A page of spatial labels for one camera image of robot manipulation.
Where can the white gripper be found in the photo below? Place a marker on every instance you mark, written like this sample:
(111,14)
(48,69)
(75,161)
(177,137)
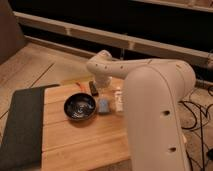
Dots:
(102,82)

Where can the dark ceramic bowl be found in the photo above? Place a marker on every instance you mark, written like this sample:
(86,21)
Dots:
(79,107)

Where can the small white bottle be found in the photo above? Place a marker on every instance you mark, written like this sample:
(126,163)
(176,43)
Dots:
(118,99)

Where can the dark grey mat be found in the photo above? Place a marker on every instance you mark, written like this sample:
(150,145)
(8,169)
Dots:
(22,139)

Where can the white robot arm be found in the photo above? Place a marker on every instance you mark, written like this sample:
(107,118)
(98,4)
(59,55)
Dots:
(151,91)

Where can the black rectangular block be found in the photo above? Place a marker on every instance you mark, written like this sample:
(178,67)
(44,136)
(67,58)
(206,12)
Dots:
(93,89)

